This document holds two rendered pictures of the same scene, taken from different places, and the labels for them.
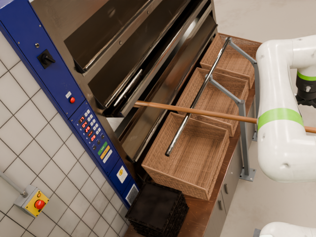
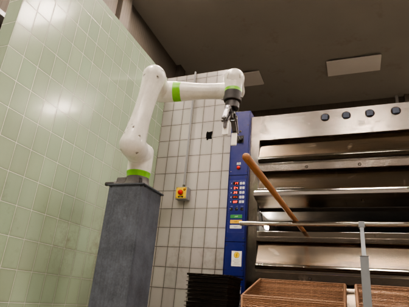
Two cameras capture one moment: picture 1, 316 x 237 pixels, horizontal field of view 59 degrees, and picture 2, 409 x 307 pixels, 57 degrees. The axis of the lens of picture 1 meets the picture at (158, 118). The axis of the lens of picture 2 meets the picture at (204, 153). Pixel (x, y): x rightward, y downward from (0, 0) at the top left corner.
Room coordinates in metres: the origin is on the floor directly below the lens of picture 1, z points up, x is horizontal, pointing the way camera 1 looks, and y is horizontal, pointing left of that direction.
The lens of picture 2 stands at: (0.04, -2.19, 0.68)
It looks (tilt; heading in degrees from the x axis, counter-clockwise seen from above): 21 degrees up; 72
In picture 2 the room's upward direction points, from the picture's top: 5 degrees clockwise
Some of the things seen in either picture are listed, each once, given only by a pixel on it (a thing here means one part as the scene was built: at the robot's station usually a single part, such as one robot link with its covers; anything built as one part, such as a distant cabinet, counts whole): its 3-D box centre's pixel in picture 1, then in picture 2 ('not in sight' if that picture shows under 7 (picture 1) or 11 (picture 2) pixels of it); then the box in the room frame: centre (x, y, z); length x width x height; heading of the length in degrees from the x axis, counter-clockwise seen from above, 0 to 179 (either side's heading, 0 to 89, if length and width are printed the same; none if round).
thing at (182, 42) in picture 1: (171, 57); (395, 236); (2.00, -0.28, 1.16); 1.80 x 0.06 x 0.04; 139
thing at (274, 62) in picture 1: (275, 79); (212, 91); (0.65, -0.39, 1.80); 0.36 x 0.11 x 0.11; 153
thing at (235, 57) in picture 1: (233, 59); not in sight; (2.28, -0.92, 0.72); 0.56 x 0.49 x 0.28; 139
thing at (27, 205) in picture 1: (32, 201); (182, 194); (0.82, 0.65, 1.46); 0.10 x 0.07 x 0.10; 139
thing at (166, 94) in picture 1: (177, 71); (398, 259); (1.98, -0.30, 1.02); 1.79 x 0.11 x 0.19; 139
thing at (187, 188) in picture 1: (187, 152); (296, 302); (1.36, -0.12, 0.72); 0.56 x 0.49 x 0.28; 140
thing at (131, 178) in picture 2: not in sight; (128, 184); (0.28, -0.19, 1.23); 0.26 x 0.15 x 0.06; 140
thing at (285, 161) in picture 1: (283, 148); (165, 91); (0.40, -0.27, 1.79); 0.18 x 0.13 x 0.12; 153
